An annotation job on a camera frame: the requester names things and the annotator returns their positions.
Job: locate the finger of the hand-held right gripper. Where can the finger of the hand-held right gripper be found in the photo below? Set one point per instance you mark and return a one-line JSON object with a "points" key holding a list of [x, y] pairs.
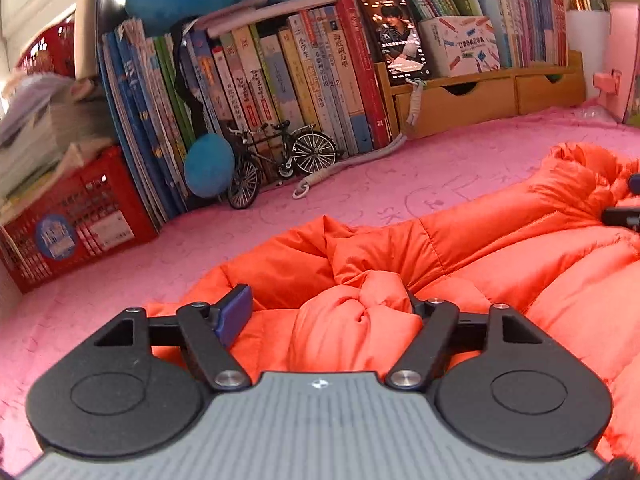
{"points": [[622, 217], [635, 181]]}

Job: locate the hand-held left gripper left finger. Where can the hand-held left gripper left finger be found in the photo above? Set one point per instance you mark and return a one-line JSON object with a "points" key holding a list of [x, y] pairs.
{"points": [[235, 312]]}

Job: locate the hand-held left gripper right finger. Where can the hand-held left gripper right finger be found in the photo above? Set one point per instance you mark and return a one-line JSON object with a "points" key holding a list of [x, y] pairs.
{"points": [[435, 330]]}

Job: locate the orange down jacket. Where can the orange down jacket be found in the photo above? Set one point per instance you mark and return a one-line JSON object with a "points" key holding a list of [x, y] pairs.
{"points": [[500, 250]]}

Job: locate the clear plastic wrap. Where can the clear plastic wrap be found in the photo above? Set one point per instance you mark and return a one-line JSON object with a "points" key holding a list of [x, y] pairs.
{"points": [[595, 112]]}

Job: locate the pink house-shaped toy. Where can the pink house-shaped toy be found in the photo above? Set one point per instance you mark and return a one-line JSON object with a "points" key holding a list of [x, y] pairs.
{"points": [[625, 60]]}

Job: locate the narrow wooden drawer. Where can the narrow wooden drawer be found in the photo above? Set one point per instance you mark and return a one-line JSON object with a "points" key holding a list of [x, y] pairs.
{"points": [[535, 97]]}

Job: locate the blue plush ball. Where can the blue plush ball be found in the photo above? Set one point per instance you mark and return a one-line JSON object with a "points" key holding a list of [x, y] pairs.
{"points": [[209, 165]]}

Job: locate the pink rabbit-print towel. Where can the pink rabbit-print towel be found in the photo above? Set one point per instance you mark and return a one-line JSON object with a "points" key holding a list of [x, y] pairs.
{"points": [[350, 195]]}

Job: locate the red crate with blue sticker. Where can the red crate with blue sticker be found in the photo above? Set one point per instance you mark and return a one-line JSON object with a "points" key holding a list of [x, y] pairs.
{"points": [[100, 220]]}

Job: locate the miniature bicycle model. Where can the miniature bicycle model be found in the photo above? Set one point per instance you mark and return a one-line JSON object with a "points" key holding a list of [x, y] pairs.
{"points": [[310, 152]]}

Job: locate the wooden desk organizer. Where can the wooden desk organizer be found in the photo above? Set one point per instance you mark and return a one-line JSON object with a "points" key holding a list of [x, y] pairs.
{"points": [[450, 120]]}

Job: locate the row of slim colourful books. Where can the row of slim colourful books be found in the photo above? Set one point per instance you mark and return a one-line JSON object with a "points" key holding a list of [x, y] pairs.
{"points": [[525, 15]]}

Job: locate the wide wooden drawer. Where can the wide wooden drawer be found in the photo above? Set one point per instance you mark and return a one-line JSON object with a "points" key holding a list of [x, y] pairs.
{"points": [[430, 110]]}

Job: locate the row of tall books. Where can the row of tall books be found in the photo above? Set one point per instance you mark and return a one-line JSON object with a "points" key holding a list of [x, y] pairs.
{"points": [[275, 85]]}

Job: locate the stack of magazines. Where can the stack of magazines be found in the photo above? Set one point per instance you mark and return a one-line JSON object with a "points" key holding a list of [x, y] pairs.
{"points": [[45, 125]]}

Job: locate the black smartphone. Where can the black smartphone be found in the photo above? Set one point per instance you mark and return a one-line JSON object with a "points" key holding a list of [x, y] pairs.
{"points": [[395, 35]]}

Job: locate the small red basket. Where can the small red basket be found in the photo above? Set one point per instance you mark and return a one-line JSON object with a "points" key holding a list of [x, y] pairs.
{"points": [[47, 50]]}

